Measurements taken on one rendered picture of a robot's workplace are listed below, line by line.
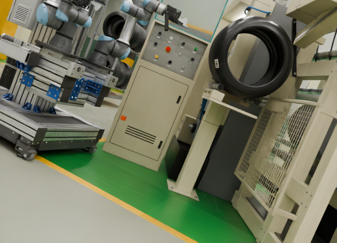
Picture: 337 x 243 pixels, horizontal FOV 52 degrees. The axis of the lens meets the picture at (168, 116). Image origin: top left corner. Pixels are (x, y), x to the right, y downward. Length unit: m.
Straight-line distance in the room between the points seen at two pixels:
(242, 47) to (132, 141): 1.26
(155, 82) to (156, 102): 0.18
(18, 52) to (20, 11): 0.51
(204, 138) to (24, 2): 1.70
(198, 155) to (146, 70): 0.88
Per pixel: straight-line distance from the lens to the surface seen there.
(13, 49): 2.42
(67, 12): 2.23
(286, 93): 2.90
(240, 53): 2.86
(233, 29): 2.47
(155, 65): 3.11
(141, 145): 3.16
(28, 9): 2.78
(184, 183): 2.89
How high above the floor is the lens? 0.75
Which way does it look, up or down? 4 degrees down
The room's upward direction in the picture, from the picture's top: 22 degrees clockwise
